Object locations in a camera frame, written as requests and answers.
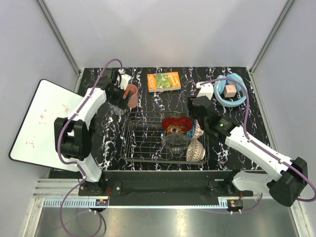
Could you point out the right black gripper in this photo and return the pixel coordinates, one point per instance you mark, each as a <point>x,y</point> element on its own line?
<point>192,107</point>

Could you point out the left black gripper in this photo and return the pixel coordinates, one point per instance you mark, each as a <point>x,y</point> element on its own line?
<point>121,102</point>

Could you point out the pink plastic cup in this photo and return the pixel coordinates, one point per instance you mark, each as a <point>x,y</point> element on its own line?
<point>133,101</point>

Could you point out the clear drinking glass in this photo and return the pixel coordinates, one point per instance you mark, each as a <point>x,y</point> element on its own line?
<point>118,111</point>

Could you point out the blue patterned ceramic bowl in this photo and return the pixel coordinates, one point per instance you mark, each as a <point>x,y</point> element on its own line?
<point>196,131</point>

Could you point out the brown patterned ceramic bowl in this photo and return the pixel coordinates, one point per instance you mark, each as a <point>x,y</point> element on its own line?
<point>195,151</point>

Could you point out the clear glass bowl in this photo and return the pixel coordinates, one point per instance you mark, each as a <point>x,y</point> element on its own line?
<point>176,143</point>

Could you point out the red floral plate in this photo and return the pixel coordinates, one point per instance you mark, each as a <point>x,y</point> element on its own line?
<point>177,124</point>

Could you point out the black wire dish rack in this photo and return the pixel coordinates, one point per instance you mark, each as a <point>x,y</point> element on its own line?
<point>142,135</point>

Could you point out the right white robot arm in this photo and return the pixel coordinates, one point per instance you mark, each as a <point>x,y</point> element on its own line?
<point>283,179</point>

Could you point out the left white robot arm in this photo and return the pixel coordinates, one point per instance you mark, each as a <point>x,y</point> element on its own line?
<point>73,134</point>

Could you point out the pink dice cube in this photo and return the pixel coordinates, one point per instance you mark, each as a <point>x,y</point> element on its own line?
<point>230,91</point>

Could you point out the light blue headphones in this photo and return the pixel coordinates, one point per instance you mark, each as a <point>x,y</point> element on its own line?
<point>219,90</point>

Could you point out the orange green book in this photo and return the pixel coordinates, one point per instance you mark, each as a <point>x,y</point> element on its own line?
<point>163,82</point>

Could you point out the white board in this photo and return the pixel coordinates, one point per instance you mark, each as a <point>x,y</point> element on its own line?
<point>35,140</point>

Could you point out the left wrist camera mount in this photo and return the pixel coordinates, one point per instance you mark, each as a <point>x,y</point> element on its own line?
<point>123,79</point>

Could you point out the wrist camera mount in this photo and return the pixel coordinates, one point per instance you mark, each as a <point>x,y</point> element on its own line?
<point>123,79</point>
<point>205,89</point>

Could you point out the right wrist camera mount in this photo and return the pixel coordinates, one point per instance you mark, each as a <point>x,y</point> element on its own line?
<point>205,89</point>

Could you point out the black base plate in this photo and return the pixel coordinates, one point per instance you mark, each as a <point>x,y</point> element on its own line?
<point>159,188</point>

